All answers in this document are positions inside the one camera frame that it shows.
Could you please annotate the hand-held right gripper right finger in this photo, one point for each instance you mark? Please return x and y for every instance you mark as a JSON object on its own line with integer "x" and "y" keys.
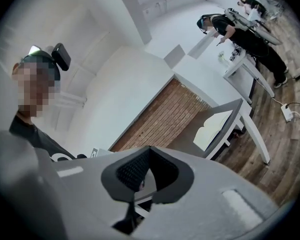
{"x": 170, "y": 174}

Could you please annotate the person's black shirt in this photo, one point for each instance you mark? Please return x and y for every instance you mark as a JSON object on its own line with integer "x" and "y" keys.
{"x": 45, "y": 144}

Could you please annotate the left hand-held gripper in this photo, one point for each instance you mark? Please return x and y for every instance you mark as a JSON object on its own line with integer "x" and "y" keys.
{"x": 100, "y": 152}

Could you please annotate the white notebook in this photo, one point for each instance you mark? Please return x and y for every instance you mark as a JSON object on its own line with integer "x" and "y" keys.
{"x": 212, "y": 127}

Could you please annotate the brown brick wall panel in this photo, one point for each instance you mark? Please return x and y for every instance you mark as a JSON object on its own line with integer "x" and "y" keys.
{"x": 162, "y": 116}

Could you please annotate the white power strip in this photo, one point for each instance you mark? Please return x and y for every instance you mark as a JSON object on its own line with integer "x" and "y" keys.
{"x": 287, "y": 112}

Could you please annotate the black head-mounted camera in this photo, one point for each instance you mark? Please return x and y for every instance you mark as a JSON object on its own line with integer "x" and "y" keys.
{"x": 61, "y": 57}

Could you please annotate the person's head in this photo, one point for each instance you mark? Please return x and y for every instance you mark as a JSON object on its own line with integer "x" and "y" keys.
{"x": 36, "y": 84}

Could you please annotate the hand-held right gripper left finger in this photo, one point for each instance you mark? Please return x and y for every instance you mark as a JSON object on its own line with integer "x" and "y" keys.
{"x": 130, "y": 171}

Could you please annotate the white table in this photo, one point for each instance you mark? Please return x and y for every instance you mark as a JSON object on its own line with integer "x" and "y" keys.
{"x": 255, "y": 139}
{"x": 242, "y": 64}

